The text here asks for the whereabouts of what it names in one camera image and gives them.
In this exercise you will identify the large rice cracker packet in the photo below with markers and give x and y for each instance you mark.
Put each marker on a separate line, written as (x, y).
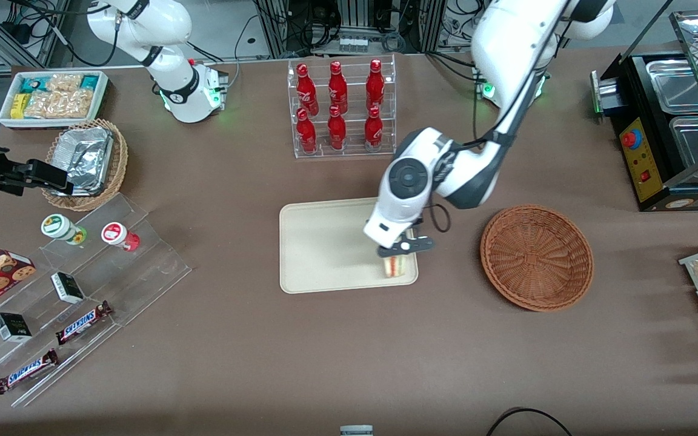
(58, 104)

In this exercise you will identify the small grey box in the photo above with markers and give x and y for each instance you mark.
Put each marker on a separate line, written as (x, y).
(356, 430)

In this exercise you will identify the small rice cracker packet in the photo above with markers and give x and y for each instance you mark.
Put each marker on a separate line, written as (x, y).
(64, 82)

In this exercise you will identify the aluminium frame rack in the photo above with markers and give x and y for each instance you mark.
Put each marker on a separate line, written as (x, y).
(276, 30)

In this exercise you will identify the small black carton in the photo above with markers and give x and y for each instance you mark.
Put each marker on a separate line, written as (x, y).
(67, 287)
(13, 327)

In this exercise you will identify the red label yogurt cup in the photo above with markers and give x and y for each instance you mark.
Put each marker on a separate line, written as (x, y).
(116, 233)

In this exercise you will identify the white snack bin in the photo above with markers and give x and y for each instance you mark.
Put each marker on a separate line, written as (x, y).
(6, 118)

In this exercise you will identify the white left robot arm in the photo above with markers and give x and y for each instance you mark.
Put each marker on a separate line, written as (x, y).
(512, 48)

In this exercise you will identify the beige plastic tray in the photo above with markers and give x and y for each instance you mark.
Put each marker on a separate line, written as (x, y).
(325, 248)

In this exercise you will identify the green label yogurt cup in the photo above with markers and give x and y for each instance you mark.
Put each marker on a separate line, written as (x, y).
(58, 226)

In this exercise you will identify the yellow snack packet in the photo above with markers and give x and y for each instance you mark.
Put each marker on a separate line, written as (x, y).
(19, 106)

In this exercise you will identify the clear acrylic stepped display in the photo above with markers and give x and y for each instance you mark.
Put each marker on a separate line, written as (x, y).
(143, 260)

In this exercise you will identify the teal snack packet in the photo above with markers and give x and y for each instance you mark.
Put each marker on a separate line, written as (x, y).
(34, 85)

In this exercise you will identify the brown round wicker basket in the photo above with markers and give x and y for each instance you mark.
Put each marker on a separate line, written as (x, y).
(537, 257)

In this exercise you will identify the clear acrylic bottle rack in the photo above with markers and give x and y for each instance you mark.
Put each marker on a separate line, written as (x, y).
(352, 151)

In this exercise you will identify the triangle sandwich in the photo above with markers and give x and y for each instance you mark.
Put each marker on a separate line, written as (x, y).
(398, 266)

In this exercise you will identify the black food warmer yellow panel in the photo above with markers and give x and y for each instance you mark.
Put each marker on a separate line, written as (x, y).
(643, 157)

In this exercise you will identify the Snickers chocolate bar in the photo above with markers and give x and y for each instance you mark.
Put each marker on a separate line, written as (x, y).
(82, 323)
(26, 370)

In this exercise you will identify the red cola bottle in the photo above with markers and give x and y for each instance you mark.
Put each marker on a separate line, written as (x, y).
(337, 85)
(374, 130)
(375, 82)
(306, 85)
(306, 130)
(337, 130)

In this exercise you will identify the tan wicker basket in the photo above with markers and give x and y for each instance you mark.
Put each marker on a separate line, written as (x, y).
(120, 157)

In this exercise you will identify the stack of foil containers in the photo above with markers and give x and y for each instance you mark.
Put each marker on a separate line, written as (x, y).
(85, 157)

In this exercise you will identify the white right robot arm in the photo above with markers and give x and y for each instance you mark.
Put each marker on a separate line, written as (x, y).
(161, 36)

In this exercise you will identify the white power strip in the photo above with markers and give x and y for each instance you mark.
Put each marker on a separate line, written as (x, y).
(353, 44)

